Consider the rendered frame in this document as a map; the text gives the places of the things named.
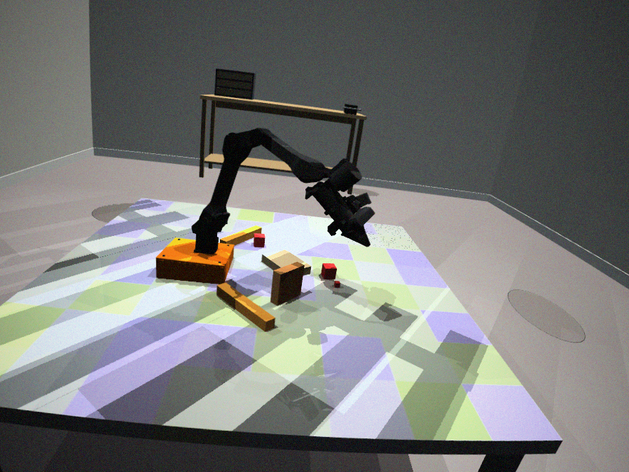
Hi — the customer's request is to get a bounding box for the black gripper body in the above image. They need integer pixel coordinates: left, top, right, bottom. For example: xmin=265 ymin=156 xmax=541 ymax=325
xmin=324 ymin=195 xmax=375 ymax=236

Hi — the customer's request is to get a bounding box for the yellow and orange long bar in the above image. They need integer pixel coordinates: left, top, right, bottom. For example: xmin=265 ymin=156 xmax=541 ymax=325
xmin=216 ymin=282 xmax=275 ymax=332
xmin=220 ymin=225 xmax=262 ymax=245

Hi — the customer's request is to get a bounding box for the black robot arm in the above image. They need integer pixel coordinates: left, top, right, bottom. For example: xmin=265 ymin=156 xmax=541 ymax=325
xmin=191 ymin=128 xmax=362 ymax=254

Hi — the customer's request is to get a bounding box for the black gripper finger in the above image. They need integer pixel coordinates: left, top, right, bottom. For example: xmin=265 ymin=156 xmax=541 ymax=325
xmin=341 ymin=229 xmax=363 ymax=245
xmin=347 ymin=225 xmax=371 ymax=247

